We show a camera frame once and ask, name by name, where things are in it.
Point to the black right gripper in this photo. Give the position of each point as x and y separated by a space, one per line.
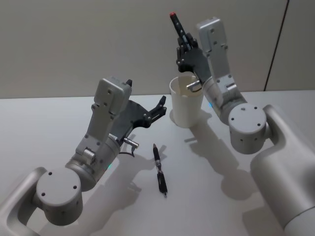
195 61

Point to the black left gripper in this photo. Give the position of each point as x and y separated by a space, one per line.
131 114

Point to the black pen with red tip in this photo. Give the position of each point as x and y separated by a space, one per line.
176 22

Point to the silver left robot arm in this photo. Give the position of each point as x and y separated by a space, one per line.
57 189

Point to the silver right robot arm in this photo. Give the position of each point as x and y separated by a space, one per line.
248 127

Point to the white paper cup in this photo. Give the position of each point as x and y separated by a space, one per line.
185 108

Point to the black pen with silver band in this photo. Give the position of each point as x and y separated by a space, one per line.
158 167

